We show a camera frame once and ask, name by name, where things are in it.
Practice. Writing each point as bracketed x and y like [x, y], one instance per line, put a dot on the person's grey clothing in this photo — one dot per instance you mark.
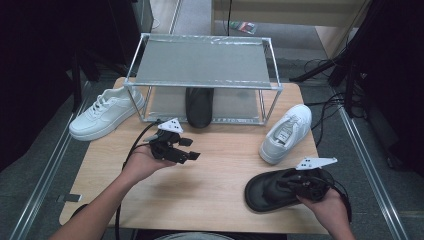
[196, 236]

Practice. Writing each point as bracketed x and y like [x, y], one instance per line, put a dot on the black shoe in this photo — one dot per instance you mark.
[199, 106]
[266, 193]

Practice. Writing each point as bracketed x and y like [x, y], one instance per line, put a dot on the white sneaker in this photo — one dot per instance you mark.
[103, 116]
[293, 130]

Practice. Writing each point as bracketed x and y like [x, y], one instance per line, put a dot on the person's left hand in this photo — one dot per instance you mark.
[141, 165]

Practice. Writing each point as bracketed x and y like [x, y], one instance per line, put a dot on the colourful packet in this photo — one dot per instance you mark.
[245, 27]

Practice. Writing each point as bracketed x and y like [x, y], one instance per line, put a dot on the light wooden cabinet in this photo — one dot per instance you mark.
[286, 13]

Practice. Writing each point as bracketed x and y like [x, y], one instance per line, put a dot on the person's right hand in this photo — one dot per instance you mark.
[330, 211]

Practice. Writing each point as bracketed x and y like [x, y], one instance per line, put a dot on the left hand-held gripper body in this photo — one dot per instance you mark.
[163, 146]

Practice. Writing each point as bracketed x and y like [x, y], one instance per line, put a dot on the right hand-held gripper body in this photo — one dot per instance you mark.
[316, 186]

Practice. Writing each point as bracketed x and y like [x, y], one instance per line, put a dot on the black curtain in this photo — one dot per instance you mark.
[40, 66]
[393, 83]

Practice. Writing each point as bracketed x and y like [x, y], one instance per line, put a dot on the metal shoe rack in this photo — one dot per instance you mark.
[203, 61]

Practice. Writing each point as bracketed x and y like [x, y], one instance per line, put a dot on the black tripod stand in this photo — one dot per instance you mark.
[320, 68]

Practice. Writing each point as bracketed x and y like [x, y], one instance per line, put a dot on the metal floor rail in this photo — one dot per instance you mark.
[370, 166]
[43, 186]

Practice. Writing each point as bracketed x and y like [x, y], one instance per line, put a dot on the grey table bracket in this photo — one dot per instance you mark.
[68, 198]

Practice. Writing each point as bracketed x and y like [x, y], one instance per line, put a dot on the black metal stand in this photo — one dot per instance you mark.
[77, 86]

